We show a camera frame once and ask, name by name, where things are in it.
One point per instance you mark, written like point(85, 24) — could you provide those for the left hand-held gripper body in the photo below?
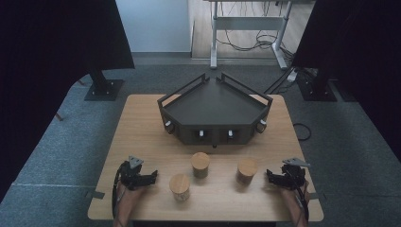
point(130, 176)

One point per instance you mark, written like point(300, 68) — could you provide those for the glass jar with green contents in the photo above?
point(200, 162)

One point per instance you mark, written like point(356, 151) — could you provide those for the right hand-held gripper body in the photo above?
point(293, 176)

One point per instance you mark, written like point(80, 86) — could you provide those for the white power strip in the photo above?
point(292, 75)

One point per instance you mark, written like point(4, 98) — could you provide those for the black stand base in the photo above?
point(104, 90)
point(315, 91)

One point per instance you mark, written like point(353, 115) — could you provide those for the grey floor tape piece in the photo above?
point(317, 196)
point(96, 195)

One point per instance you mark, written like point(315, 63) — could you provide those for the black corner shelf rack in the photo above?
point(217, 104)

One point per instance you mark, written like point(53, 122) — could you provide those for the dark curtain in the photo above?
point(362, 47)
point(47, 47)

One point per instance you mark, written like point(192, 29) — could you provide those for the glass jar with pale contents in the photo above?
point(179, 186)

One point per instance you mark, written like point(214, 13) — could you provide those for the person's left hand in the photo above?
point(130, 195)

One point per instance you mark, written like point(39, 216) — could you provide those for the glass jar with brown contents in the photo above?
point(247, 168)

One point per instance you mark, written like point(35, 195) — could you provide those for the white desk frame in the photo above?
point(249, 23)

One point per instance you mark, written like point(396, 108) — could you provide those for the person's right hand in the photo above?
point(296, 195)

